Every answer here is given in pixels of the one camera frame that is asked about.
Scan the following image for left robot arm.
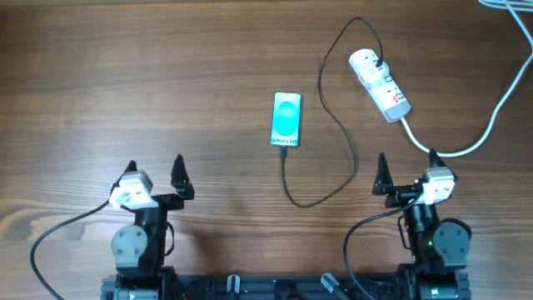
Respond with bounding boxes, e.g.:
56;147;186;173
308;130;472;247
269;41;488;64
101;154;195;300

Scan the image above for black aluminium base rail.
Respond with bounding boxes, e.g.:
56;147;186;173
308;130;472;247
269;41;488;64
100;272;471;300

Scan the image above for black left camera cable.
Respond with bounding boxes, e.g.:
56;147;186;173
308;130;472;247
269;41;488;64
29;199;113;300

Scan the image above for white cables at corner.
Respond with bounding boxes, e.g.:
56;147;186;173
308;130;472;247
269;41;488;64
477;0;533;13

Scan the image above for white USB charger plug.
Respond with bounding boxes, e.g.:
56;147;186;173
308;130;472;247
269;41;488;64
360;62;389;85

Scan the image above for black camera cable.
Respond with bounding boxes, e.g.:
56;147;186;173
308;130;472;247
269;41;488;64
342;189;424;300
29;199;113;300

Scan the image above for black right camera cable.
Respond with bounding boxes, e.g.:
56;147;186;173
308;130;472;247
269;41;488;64
342;189;424;300

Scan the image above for black USB charging cable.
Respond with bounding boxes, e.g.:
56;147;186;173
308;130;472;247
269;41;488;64
278;16;386;208

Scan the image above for cyan screen Galaxy smartphone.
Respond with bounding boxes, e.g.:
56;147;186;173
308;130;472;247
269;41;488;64
270;92;302;147

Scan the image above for white power strip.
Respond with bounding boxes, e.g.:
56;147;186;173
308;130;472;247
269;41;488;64
349;48;411;123

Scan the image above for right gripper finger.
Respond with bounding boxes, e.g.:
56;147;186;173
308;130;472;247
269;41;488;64
372;152;394;195
429;148;446;168

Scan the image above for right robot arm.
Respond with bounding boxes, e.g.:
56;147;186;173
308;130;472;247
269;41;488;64
372;149;472;300

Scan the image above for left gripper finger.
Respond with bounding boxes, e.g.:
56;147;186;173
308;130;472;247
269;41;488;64
111;160;137;188
171;153;195;199

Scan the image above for white power strip cord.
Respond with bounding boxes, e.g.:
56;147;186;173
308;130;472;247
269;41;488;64
400;3;533;158

